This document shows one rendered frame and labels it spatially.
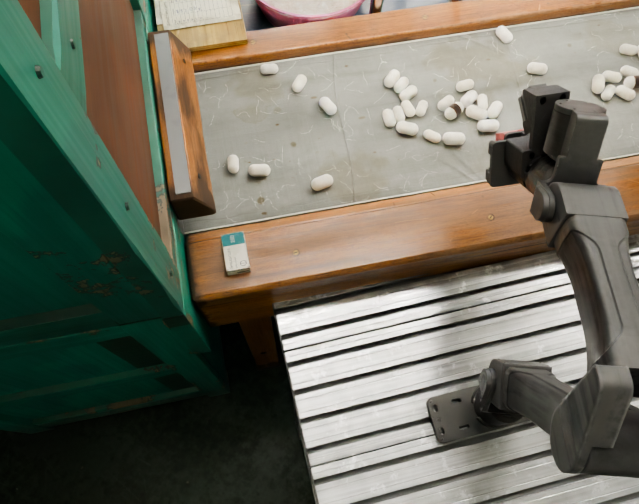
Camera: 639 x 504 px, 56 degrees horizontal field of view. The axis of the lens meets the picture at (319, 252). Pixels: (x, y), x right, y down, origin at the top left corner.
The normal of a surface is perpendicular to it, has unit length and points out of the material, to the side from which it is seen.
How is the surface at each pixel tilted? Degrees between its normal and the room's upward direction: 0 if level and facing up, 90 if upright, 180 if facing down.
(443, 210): 0
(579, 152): 49
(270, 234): 0
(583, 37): 0
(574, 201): 18
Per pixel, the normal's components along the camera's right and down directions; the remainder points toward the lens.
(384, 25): 0.03, -0.34
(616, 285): 0.05, -0.61
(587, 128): -0.04, 0.48
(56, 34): 0.72, -0.35
